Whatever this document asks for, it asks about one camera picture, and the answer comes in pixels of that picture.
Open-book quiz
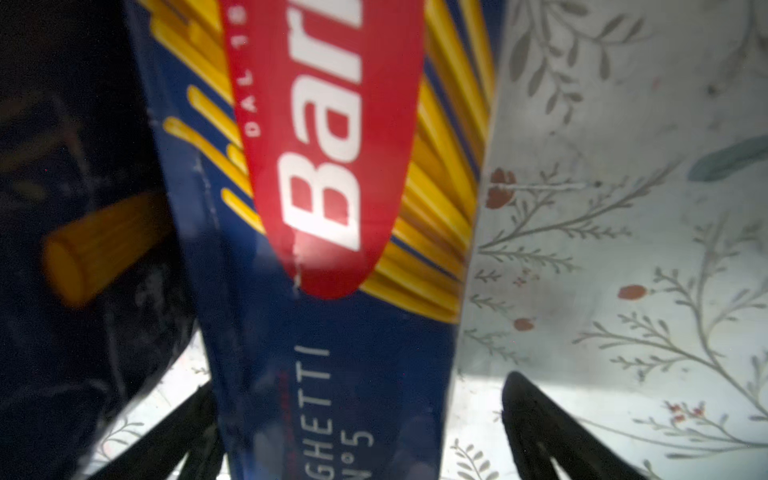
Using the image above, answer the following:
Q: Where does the floral table mat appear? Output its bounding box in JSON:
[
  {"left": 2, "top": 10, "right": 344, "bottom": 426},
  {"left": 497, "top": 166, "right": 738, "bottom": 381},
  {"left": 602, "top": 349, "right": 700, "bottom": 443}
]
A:
[{"left": 83, "top": 0, "right": 768, "bottom": 480}]

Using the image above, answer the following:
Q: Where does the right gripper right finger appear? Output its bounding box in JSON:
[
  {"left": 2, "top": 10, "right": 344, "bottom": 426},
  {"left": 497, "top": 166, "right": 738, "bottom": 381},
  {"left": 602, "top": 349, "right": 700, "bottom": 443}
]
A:
[{"left": 501, "top": 371, "right": 643, "bottom": 480}]

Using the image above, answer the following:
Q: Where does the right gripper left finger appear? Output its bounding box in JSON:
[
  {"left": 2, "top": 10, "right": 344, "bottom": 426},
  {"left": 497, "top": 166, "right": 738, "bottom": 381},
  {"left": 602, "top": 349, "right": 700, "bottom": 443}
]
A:
[{"left": 91, "top": 382, "right": 225, "bottom": 480}]

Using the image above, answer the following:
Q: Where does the dark blue Barilla box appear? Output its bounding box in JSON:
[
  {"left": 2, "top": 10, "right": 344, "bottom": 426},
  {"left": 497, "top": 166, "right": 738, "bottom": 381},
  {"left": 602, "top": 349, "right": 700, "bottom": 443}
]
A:
[{"left": 1, "top": 1, "right": 194, "bottom": 479}]

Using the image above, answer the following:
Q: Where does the blue Barilla spaghetti box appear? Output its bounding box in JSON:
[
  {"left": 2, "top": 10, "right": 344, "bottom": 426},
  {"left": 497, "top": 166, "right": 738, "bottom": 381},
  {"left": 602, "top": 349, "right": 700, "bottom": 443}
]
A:
[{"left": 126, "top": 1, "right": 505, "bottom": 479}]

